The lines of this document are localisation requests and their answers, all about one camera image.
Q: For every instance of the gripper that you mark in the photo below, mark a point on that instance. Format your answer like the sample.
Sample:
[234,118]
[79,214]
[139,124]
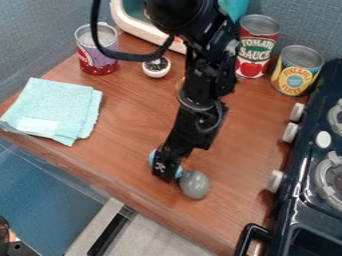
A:
[198,128]

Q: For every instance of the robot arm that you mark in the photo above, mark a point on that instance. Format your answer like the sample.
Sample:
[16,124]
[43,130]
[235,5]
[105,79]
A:
[209,50]

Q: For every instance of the small white bowl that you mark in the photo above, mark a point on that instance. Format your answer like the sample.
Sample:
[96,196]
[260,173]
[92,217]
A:
[156,67]

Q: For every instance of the teal cloth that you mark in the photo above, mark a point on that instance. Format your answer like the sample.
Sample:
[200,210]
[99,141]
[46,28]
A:
[51,108]

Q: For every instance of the purple and red can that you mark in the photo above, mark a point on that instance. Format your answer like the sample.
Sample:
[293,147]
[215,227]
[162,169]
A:
[95,53]

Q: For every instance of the red tomato sauce can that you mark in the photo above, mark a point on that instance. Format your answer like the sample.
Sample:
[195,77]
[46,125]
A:
[254,50]

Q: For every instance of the toy microwave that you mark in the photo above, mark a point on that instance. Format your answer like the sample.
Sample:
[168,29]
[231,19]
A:
[133,20]

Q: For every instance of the toy stove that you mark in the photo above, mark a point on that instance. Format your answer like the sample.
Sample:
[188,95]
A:
[314,166]

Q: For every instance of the yellow pineapple can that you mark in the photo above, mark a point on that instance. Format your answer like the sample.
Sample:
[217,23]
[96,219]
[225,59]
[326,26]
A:
[296,71]

